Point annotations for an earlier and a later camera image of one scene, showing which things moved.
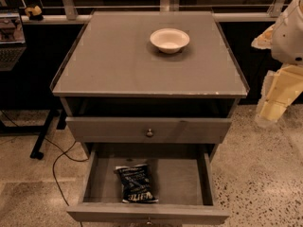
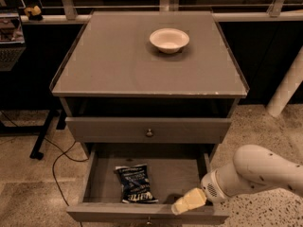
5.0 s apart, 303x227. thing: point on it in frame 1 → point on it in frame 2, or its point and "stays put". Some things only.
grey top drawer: (149, 130) stays put
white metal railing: (70, 14) stays put
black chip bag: (136, 183) stays put
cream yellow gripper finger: (279, 89) → (196, 198)
